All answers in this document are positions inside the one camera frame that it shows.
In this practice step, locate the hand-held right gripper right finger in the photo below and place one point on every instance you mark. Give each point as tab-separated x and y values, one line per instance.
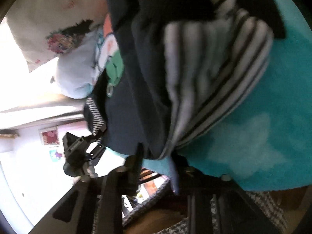
174	175

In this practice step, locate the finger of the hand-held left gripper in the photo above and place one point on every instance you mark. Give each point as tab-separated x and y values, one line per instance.
96	135
97	152

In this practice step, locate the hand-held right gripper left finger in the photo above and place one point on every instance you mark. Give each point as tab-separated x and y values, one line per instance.
133	165

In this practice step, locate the dark pants with striped lining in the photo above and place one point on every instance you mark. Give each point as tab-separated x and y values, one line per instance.
146	78

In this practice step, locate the dark wooden rack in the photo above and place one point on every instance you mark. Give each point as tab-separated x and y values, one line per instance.
147	173

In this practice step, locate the grey plush pillow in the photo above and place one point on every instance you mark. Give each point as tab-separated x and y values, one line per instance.
73	78

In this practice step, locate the teal printed blanket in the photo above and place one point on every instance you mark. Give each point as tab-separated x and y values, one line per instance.
268	102

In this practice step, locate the floral print pillow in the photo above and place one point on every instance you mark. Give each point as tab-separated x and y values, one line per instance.
48	17

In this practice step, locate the teal wall picture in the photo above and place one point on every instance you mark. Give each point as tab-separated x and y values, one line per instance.
56	154

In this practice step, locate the red wall picture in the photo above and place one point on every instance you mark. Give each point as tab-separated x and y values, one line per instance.
50	136

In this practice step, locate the wooden wall shelf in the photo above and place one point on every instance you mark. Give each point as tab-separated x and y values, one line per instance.
8	135

